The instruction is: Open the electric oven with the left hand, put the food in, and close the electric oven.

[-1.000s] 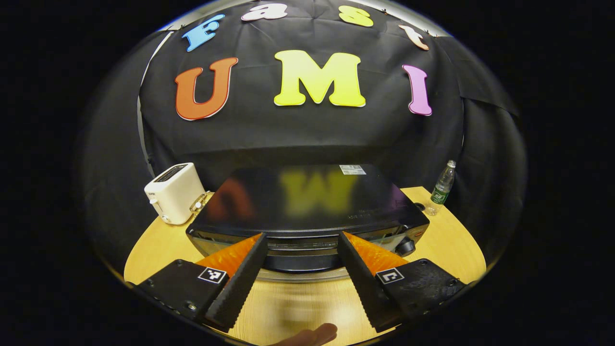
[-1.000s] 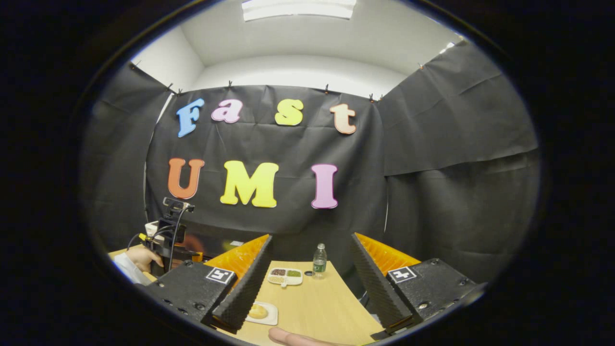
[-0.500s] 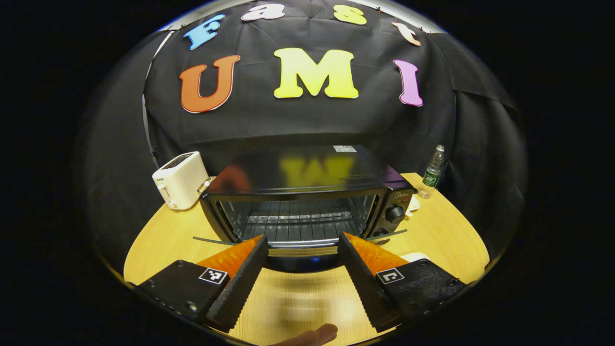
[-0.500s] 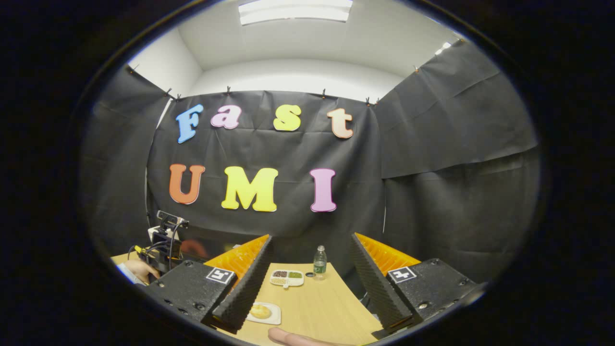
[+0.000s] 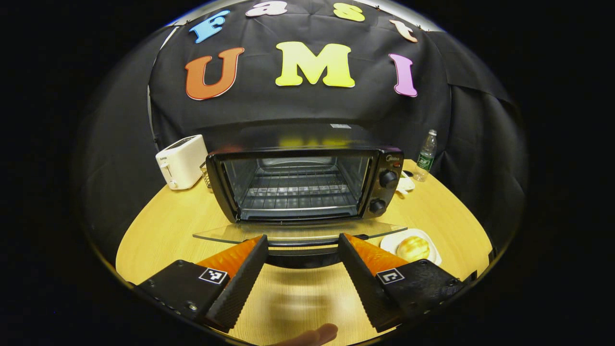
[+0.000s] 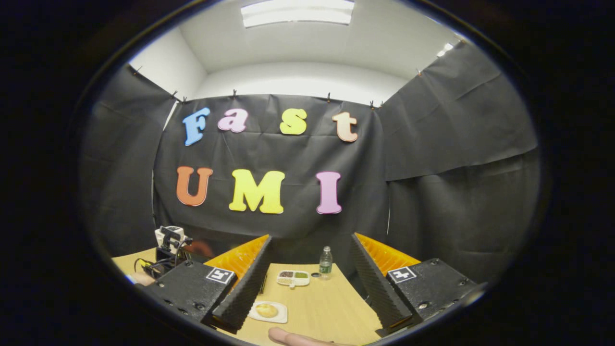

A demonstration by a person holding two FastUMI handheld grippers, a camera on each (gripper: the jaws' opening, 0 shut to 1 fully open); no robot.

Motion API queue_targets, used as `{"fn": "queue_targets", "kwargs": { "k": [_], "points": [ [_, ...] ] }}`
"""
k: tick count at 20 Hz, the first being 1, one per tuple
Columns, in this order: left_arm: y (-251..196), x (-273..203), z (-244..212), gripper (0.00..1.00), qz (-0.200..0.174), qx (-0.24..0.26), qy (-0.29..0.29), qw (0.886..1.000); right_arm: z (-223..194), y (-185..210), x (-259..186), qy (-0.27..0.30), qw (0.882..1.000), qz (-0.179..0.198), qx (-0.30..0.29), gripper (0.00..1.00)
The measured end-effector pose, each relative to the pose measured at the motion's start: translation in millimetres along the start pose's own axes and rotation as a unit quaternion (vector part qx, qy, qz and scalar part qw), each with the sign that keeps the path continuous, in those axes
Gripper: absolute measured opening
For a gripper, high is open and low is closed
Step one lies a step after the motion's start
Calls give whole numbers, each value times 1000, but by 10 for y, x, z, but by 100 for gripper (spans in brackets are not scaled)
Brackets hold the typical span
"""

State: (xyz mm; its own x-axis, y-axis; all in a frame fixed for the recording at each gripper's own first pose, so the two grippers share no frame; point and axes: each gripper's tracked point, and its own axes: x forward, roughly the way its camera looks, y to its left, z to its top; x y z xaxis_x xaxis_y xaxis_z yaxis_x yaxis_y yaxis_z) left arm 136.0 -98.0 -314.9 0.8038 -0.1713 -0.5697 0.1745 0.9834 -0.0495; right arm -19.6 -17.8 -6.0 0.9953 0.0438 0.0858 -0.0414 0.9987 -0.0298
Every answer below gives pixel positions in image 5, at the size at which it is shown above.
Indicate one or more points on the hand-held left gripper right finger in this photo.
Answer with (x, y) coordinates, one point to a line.
(365, 288)

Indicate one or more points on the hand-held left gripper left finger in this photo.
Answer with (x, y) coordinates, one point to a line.
(242, 283)

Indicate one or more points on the yellow bread bun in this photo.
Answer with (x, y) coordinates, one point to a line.
(413, 248)

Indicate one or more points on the black electric oven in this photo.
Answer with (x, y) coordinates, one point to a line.
(384, 197)

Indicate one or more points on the white plate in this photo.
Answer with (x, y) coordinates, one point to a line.
(391, 242)

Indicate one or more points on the white divided spice dish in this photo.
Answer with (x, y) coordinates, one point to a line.
(407, 185)

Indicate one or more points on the white toaster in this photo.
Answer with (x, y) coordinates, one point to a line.
(185, 161)

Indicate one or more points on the clear plastic water bottle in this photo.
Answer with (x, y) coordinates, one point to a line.
(425, 158)

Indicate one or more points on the black backdrop cloth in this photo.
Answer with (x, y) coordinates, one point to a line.
(269, 110)

